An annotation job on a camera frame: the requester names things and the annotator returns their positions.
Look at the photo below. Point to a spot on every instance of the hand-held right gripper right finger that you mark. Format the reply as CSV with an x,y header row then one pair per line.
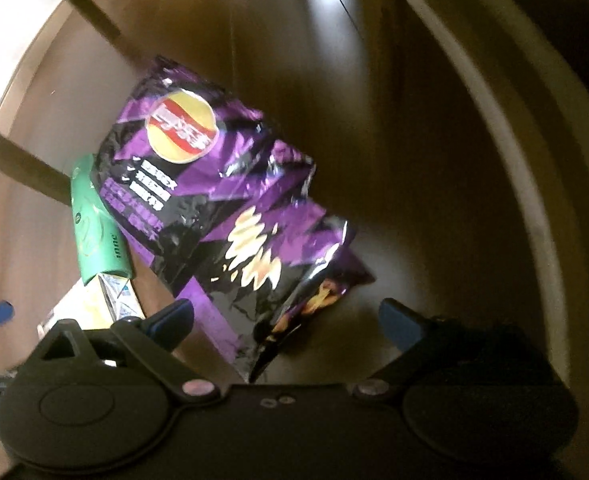
x,y
399,322

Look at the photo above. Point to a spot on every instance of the green packet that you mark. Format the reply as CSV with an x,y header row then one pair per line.
x,y
92,230

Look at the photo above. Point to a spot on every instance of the purple chip bag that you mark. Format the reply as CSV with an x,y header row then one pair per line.
x,y
199,185

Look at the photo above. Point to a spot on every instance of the small white printed box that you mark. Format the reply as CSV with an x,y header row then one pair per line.
x,y
119,295

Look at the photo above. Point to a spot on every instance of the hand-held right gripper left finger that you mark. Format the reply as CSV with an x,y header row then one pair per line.
x,y
174,317

